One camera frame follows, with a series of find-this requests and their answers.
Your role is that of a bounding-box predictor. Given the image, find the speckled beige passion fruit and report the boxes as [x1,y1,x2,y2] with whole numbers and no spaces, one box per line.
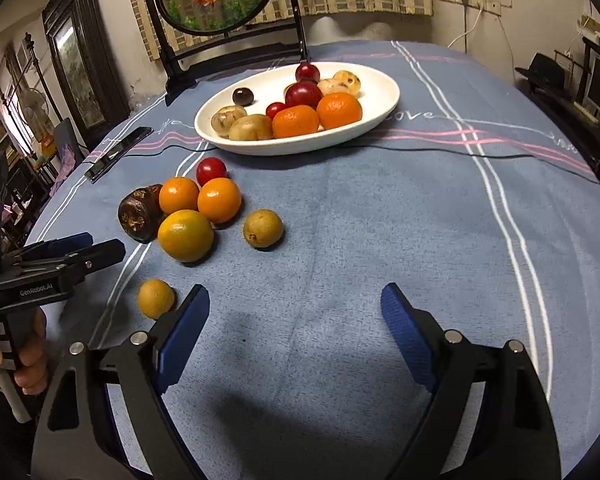
[334,70,361,96]

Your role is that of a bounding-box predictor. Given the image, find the dark framed wall painting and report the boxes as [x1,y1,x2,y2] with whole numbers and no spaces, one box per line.
[42,0,130,150]

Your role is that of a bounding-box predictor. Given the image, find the dark purple small plum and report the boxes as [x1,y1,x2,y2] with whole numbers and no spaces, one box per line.
[232,87,254,107]

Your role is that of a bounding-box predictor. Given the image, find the white oval plate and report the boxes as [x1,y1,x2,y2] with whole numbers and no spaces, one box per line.
[194,62,400,156]

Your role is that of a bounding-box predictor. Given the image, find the black hat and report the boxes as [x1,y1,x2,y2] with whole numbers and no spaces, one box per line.
[515,52,568,93]

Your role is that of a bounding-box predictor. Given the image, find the black desk shelf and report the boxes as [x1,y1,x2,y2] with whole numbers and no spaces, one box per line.
[519,37,600,180]

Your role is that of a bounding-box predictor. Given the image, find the pale cream round fruit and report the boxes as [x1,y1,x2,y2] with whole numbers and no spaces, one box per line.
[317,78,349,96]

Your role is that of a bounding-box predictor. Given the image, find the tan round fruit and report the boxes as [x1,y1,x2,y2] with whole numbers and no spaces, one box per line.
[211,105,248,138]

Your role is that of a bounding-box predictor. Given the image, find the large orange mandarin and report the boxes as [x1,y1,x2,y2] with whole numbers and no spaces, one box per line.
[272,105,321,139]
[316,92,363,130]

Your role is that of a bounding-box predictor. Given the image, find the standing fan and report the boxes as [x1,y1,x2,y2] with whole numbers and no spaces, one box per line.
[18,88,53,143]

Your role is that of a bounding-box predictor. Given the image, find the yellow-green orange fruit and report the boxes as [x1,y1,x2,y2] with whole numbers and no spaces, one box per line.
[157,209,214,263]

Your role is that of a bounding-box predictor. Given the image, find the small yellow-brown longan fruit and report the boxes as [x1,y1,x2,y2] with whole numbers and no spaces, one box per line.
[137,278,175,320]

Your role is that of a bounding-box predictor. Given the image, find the small orange tangerine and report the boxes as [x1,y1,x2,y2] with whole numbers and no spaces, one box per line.
[197,178,242,224]
[159,177,199,214]

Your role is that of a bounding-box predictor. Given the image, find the small olive longan fruit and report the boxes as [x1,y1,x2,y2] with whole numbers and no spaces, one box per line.
[242,209,285,249]

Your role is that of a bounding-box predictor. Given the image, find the striped beige pepino fruit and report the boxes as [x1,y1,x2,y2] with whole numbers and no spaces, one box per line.
[228,114,273,142]

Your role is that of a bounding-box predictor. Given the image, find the goldfish round screen ornament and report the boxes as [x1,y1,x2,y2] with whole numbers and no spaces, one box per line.
[144,0,311,105]

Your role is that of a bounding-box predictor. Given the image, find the dark brown mangosteen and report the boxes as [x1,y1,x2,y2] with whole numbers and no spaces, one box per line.
[118,184,166,243]
[294,62,321,84]

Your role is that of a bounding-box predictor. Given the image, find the small red cherry tomato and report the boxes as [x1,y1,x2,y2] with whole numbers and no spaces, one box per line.
[196,157,227,186]

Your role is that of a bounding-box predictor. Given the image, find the black smartphone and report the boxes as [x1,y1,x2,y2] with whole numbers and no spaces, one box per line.
[84,127,154,183]

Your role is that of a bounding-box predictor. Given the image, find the blue striped tablecloth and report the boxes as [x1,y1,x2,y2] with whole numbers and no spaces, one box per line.
[46,41,600,479]

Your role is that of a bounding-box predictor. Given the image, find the large red plum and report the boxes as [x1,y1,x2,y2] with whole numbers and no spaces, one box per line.
[285,81,323,108]

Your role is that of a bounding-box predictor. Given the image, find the person left hand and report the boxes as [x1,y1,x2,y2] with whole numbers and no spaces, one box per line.
[0,308,48,396]

